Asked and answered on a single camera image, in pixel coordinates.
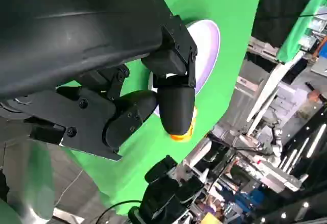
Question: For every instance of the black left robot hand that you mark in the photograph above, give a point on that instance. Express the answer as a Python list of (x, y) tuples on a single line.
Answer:
[(76, 30)]

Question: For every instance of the hanging green backdrop cloth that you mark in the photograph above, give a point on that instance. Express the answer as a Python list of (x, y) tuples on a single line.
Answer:
[(296, 37)]

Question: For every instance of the grey aluminium machine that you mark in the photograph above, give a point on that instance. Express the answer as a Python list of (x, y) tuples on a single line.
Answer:
[(276, 173)]

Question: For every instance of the black backdrop curtain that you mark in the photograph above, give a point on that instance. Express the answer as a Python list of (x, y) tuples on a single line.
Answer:
[(276, 4)]

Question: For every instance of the white frame post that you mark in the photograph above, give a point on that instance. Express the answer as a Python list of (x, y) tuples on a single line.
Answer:
[(270, 88)]

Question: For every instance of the lilac plate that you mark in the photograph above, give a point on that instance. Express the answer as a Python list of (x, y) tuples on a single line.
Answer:
[(207, 45)]

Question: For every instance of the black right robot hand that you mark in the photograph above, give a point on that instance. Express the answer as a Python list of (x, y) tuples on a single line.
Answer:
[(163, 193)]

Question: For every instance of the green table cloth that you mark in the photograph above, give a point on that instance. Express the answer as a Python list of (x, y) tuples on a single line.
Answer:
[(217, 4)]

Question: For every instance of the black panel with lights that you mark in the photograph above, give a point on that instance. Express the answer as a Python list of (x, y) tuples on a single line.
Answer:
[(316, 183)]

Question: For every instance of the orange and white bread roll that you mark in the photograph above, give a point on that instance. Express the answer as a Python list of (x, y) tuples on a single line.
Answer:
[(182, 137)]

